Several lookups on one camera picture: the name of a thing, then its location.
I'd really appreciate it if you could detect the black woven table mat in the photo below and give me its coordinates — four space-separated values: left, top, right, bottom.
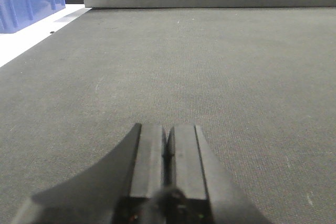
1 8 335 223

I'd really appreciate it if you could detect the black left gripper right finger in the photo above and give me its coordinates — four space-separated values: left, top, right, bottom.
166 124 270 223

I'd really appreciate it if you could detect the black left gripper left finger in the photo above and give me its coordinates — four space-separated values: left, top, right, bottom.
12 123 166 223

